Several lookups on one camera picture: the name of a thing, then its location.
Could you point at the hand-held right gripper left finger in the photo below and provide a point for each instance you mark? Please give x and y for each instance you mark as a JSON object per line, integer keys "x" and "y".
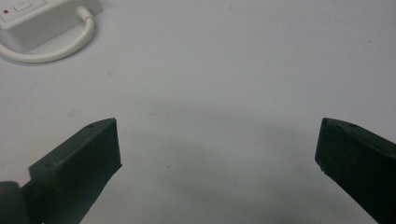
{"x": 77, "y": 161}

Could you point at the white power strip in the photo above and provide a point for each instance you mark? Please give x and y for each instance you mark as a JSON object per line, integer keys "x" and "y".
{"x": 40, "y": 21}

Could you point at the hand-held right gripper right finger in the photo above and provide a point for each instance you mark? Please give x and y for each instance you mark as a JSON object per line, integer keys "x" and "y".
{"x": 358, "y": 161}

